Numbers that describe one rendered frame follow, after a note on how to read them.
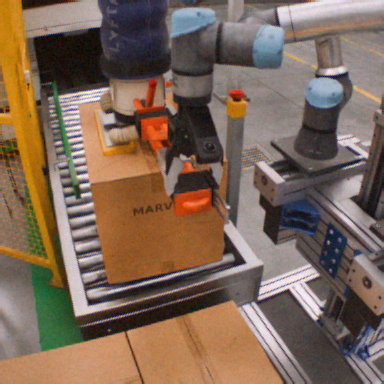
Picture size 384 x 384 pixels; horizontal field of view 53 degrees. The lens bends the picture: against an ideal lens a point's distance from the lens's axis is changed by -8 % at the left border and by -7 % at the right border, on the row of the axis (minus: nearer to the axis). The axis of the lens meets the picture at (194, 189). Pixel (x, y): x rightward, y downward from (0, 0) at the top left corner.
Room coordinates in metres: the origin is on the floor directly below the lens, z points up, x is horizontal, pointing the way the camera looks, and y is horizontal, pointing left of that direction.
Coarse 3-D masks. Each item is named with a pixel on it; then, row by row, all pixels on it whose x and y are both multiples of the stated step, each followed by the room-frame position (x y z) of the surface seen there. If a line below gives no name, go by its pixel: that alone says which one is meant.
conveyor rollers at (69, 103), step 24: (72, 96) 2.95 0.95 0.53; (96, 96) 2.94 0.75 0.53; (72, 120) 2.46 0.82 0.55; (72, 144) 2.17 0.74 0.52; (72, 192) 1.64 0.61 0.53; (72, 216) 1.46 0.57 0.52; (96, 240) 1.26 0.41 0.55; (96, 264) 1.15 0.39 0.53; (216, 264) 1.14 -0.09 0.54; (96, 288) 1.00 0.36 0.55; (120, 288) 1.01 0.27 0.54; (144, 288) 1.03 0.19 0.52
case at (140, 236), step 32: (96, 128) 1.26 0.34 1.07; (96, 160) 1.03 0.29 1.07; (128, 160) 1.03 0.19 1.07; (224, 160) 1.03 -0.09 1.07; (96, 192) 0.91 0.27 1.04; (128, 192) 0.94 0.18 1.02; (160, 192) 0.97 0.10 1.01; (224, 192) 1.02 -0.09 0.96; (128, 224) 0.94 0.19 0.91; (160, 224) 0.96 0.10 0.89; (192, 224) 0.99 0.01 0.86; (224, 224) 1.03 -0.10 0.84; (128, 256) 0.93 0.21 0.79; (160, 256) 0.96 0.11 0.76; (192, 256) 0.99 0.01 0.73
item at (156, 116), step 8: (136, 112) 1.04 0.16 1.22; (144, 112) 1.05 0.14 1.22; (152, 112) 1.05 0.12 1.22; (160, 112) 1.05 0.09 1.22; (168, 112) 1.03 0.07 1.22; (136, 120) 1.00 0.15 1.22; (144, 120) 0.97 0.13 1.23; (152, 120) 0.98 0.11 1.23; (160, 120) 0.98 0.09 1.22; (136, 128) 1.01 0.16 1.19; (144, 128) 0.97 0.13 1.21; (160, 128) 0.98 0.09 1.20; (144, 136) 0.97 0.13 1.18
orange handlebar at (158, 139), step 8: (168, 80) 1.34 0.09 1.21; (136, 104) 1.13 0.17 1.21; (152, 128) 0.96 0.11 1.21; (152, 136) 0.91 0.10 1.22; (160, 136) 0.91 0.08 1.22; (152, 144) 0.90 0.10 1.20; (160, 144) 0.87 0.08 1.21; (168, 144) 0.91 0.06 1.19; (184, 168) 0.77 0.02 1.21; (192, 168) 0.76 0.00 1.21; (192, 200) 0.64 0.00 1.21; (200, 200) 0.64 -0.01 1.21; (208, 200) 0.65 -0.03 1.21; (184, 208) 0.64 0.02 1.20; (192, 208) 0.63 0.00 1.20; (200, 208) 0.63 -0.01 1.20
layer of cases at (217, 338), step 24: (216, 312) 0.90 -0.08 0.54; (120, 336) 0.79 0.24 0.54; (144, 336) 0.79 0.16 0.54; (168, 336) 0.80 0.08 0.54; (192, 336) 0.80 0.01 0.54; (216, 336) 0.80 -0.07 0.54; (240, 336) 0.79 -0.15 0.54; (24, 360) 0.66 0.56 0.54; (48, 360) 0.68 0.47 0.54; (72, 360) 0.68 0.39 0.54; (96, 360) 0.69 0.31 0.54; (120, 360) 0.70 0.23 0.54; (144, 360) 0.70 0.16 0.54; (168, 360) 0.70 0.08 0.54; (192, 360) 0.70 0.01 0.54; (216, 360) 0.70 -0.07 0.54; (240, 360) 0.70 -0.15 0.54; (264, 360) 0.70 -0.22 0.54
